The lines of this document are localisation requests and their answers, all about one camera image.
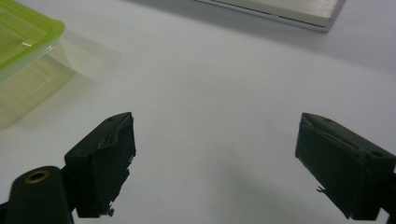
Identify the flat silver metal slab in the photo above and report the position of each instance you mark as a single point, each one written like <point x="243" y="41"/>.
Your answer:
<point x="280" y="11"/>

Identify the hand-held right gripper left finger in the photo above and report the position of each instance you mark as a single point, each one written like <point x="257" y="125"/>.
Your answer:
<point x="99" y="168"/>

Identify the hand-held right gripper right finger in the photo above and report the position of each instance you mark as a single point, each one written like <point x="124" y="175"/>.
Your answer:
<point x="339" y="161"/>

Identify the clear container with green lid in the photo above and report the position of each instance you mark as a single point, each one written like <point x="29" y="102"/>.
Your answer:
<point x="25" y="59"/>

